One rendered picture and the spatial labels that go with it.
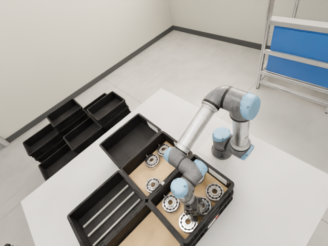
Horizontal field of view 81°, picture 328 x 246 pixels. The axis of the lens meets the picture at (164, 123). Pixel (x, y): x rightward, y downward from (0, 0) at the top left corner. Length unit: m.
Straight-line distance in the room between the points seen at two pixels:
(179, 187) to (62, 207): 1.10
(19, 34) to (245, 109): 3.20
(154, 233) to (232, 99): 0.82
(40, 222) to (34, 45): 2.56
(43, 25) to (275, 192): 3.45
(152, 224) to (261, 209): 0.65
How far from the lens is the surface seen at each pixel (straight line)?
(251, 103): 0.92
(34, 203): 1.94
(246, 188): 1.40
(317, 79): 2.64
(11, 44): 3.56
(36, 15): 3.57
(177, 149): 0.95
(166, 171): 1.33
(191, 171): 0.90
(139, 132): 1.58
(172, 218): 1.22
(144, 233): 1.25
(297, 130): 2.62
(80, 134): 2.59
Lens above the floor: 1.99
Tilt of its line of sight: 48 degrees down
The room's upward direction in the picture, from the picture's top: 20 degrees counter-clockwise
